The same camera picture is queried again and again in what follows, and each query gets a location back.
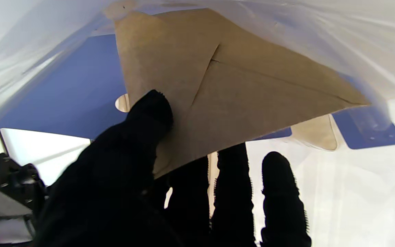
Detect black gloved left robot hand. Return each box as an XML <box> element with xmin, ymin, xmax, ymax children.
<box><xmin>35</xmin><ymin>90</ymin><xmax>312</xmax><ymax>247</ymax></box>

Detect brown paper envelope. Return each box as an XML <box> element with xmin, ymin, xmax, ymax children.
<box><xmin>115</xmin><ymin>9</ymin><xmax>371</xmax><ymax>179</ymax></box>

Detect white sheer curtain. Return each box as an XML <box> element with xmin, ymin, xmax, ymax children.
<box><xmin>0</xmin><ymin>99</ymin><xmax>395</xmax><ymax>247</ymax></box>

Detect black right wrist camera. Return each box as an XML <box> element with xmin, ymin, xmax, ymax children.
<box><xmin>0</xmin><ymin>153</ymin><xmax>49</xmax><ymax>220</ymax></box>

